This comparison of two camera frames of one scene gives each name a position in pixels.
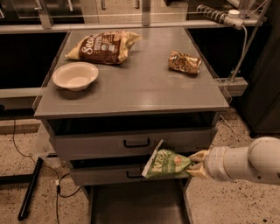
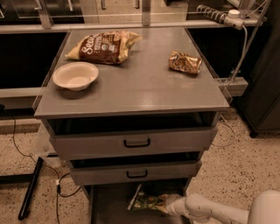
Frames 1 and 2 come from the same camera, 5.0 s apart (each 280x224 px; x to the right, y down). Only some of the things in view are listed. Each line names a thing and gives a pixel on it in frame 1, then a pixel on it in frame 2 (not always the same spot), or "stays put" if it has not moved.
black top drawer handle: x=147 y=144 stays put
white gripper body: x=215 y=164 → x=177 y=205
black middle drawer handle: x=133 y=177 stays put
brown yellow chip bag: x=104 y=48 stays put
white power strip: x=232 y=17 stays put
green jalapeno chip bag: x=164 y=163 → x=143 y=201
